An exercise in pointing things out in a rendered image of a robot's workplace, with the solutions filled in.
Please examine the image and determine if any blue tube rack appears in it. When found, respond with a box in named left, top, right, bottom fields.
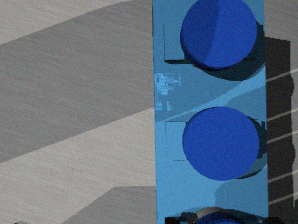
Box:
left=152, top=0, right=268, bottom=224

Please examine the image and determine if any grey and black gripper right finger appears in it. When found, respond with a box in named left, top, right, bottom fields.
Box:
left=262, top=217, right=285, bottom=224

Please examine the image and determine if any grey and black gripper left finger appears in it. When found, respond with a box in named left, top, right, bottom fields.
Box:
left=165, top=217, right=180, bottom=224

